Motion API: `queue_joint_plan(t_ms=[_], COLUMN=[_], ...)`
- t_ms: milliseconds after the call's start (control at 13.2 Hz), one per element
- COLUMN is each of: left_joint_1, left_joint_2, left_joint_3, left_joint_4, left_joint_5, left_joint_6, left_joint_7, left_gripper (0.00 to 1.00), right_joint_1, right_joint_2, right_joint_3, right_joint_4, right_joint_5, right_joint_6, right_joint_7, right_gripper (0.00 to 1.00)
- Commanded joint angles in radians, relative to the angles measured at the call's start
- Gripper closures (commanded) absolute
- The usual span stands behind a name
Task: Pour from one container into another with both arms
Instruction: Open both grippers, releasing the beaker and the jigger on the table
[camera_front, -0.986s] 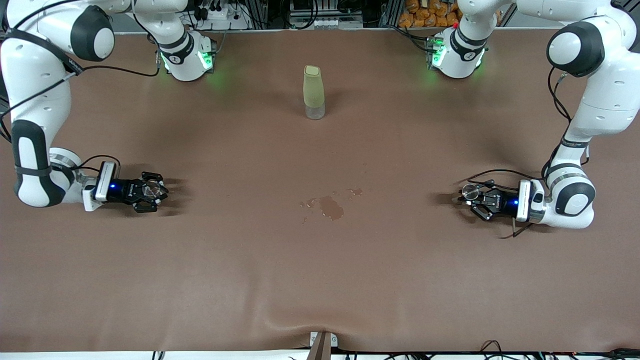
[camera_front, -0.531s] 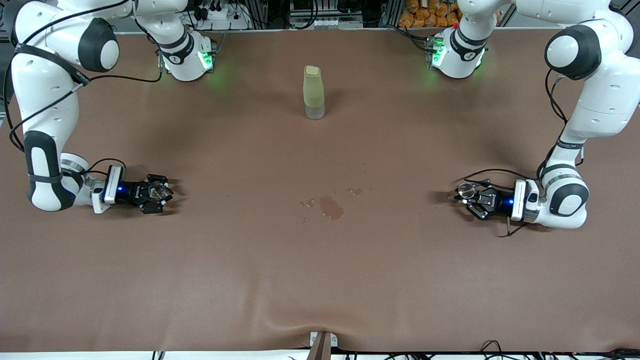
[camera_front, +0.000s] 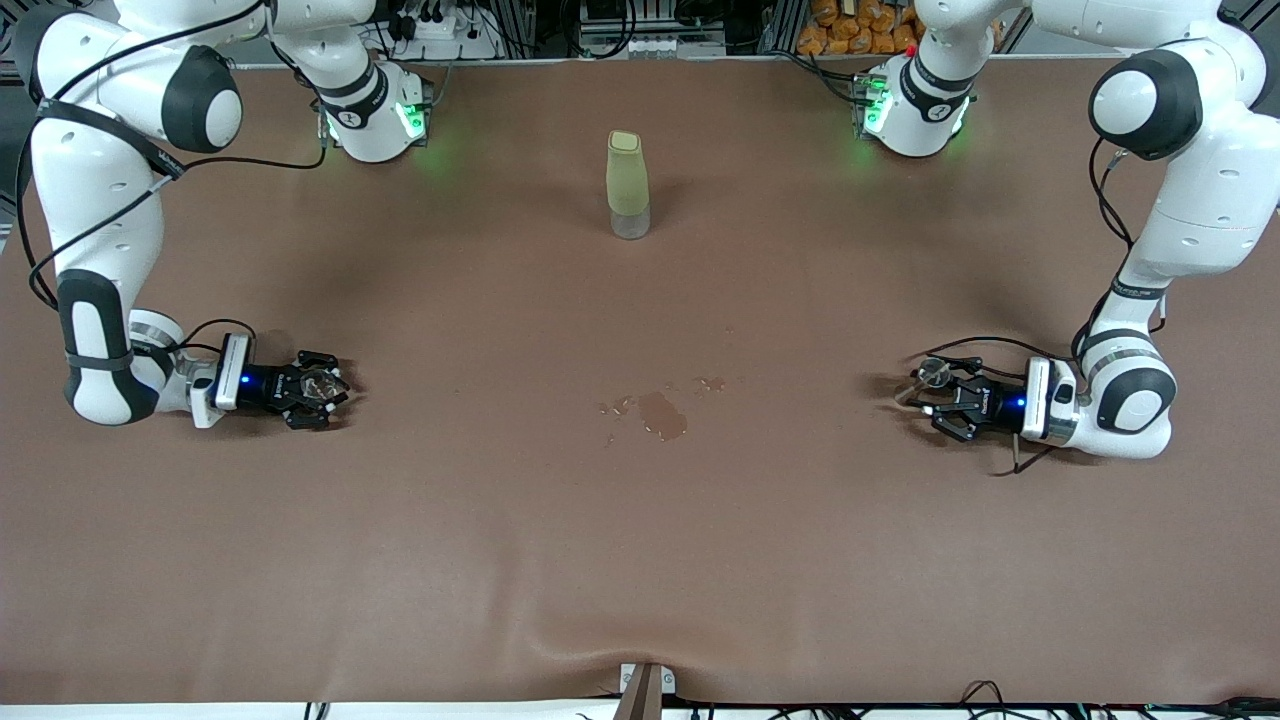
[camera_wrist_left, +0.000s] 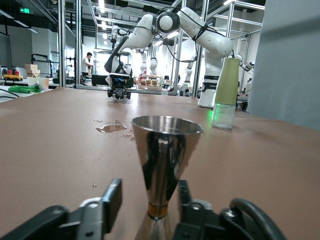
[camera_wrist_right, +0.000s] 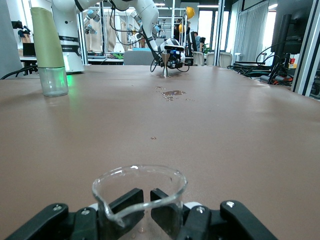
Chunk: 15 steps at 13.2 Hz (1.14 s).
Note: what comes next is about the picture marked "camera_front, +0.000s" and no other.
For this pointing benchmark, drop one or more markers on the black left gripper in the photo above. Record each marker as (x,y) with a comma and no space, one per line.
(996,404)

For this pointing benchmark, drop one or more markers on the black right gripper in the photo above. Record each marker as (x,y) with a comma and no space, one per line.
(268,384)

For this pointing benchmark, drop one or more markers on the clear glass measuring cup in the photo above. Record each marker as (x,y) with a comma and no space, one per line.
(322,385)

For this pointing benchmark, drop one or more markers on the steel double jigger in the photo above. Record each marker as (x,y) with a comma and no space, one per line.
(935,373)

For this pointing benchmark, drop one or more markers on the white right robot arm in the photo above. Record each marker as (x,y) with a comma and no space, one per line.
(100,200)

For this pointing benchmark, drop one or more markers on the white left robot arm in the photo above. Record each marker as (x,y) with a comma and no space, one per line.
(1200,210)

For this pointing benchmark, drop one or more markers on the spilled liquid puddle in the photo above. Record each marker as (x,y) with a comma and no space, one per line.
(662,415)

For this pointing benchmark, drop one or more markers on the brown table mat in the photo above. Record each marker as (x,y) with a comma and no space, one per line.
(640,560)

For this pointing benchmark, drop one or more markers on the white power strip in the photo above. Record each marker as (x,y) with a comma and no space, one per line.
(440,40)

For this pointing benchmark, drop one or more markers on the green sleeved bottle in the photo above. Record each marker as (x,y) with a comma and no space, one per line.
(628,180)

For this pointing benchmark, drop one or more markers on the orange snack bags pile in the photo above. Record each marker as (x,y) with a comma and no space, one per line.
(860,30)

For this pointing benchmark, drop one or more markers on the metal table clamp bracket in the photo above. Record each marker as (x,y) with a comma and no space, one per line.
(645,690)

